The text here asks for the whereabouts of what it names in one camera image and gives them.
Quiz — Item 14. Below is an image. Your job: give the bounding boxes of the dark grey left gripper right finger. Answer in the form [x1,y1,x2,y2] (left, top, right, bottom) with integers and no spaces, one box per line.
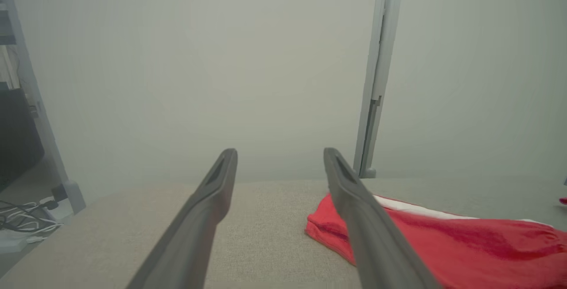
[323,147,443,289]

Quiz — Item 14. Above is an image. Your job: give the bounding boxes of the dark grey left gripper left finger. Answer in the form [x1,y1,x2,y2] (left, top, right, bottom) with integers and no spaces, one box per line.
[126,148,238,289]

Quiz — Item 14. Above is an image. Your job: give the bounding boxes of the red shorts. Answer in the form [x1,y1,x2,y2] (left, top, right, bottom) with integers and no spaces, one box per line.
[305,193,567,289]

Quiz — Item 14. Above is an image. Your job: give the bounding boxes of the white power strip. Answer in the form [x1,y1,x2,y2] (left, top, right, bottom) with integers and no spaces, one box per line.
[0,229,49,254]

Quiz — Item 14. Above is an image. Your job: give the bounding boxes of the dark cabinet at left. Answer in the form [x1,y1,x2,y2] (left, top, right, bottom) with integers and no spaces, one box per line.
[0,87,45,192]

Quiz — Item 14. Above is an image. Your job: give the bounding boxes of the grey metal partition post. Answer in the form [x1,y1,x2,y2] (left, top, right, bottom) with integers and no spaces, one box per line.
[353,0,404,179]

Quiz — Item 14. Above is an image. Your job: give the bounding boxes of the white cable bundle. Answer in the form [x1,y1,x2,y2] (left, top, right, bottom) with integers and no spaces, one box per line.
[0,196,65,236]

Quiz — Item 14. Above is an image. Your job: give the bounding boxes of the grey tubular metal frame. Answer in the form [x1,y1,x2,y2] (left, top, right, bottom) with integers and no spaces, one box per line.
[0,0,87,214]

